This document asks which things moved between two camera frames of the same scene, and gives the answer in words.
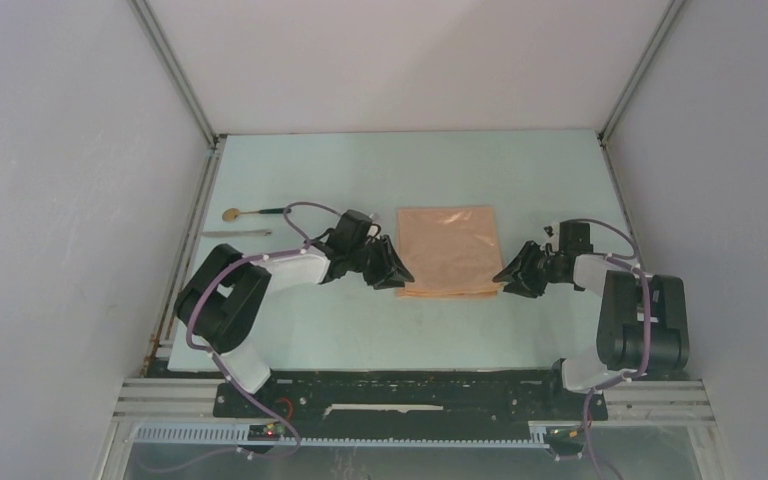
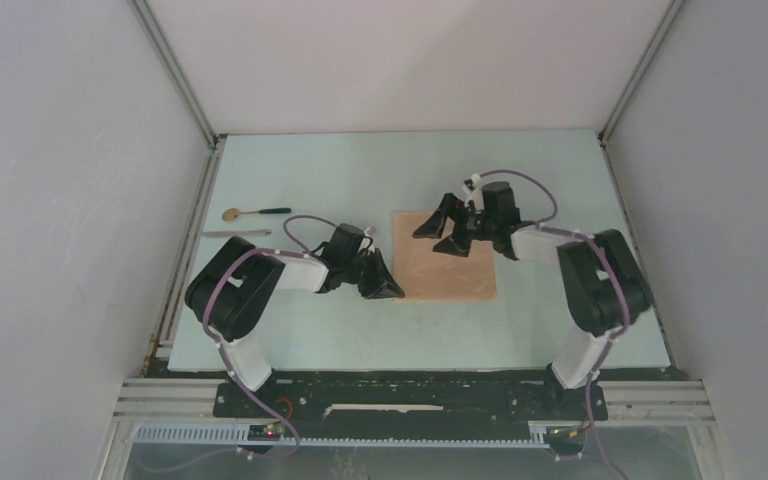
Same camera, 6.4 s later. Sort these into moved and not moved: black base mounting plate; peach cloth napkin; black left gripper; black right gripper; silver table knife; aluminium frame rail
Moved: black left gripper; black right gripper
Not moved: aluminium frame rail; silver table knife; peach cloth napkin; black base mounting plate
